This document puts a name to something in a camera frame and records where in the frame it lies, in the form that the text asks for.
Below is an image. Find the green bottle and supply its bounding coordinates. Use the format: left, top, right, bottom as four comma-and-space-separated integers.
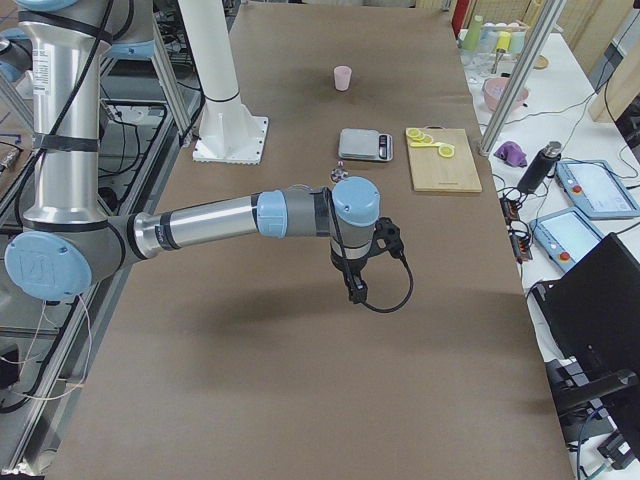
461, 15, 484, 52

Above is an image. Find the glass sauce bottle metal cap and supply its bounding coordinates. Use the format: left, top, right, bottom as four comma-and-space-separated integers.
330, 160, 349, 183

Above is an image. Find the bamboo cutting board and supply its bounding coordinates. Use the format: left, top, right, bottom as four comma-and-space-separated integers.
405, 127, 482, 193

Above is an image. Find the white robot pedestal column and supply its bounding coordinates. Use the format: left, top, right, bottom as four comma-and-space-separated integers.
179, 0, 269, 165

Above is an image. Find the lemon slice near knife tip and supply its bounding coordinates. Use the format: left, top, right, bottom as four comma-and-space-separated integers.
438, 144, 455, 158

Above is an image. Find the pink bowl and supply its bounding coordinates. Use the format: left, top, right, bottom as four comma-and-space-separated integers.
482, 77, 530, 112

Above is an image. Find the silver digital kitchen scale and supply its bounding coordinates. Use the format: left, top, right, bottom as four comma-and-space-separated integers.
338, 128, 393, 162

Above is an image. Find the purple cloth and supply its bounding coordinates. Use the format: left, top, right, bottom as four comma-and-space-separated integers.
494, 141, 527, 167

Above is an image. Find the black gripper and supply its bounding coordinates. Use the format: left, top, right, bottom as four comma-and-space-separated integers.
368, 217, 403, 259

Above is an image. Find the aluminium frame post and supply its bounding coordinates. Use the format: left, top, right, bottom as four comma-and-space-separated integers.
478, 0, 566, 157

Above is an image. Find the yellow plastic knife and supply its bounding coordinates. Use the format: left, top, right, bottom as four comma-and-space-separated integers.
409, 142, 444, 148

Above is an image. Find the lower teach pendant tablet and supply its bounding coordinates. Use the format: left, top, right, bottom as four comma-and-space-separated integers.
529, 207, 604, 272

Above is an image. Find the teach pendant tablet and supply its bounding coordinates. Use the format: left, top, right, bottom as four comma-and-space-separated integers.
529, 207, 604, 272
556, 160, 639, 220

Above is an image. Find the upper teach pendant tablet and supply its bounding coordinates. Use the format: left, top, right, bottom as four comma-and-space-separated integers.
556, 160, 639, 220

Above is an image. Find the yellow cup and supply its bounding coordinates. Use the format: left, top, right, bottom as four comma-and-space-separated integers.
495, 31, 512, 53

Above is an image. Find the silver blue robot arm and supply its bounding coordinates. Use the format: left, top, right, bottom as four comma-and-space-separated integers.
4, 1, 404, 304

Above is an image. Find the black power strip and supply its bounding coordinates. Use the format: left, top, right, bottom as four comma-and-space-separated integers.
499, 196, 532, 264

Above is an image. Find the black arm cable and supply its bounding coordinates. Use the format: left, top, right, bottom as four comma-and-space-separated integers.
319, 187, 414, 314

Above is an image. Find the black water bottle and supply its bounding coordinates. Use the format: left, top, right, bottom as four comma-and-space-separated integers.
516, 141, 562, 194

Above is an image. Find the pink plastic cup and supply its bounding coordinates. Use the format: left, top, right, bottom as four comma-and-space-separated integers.
333, 65, 352, 92

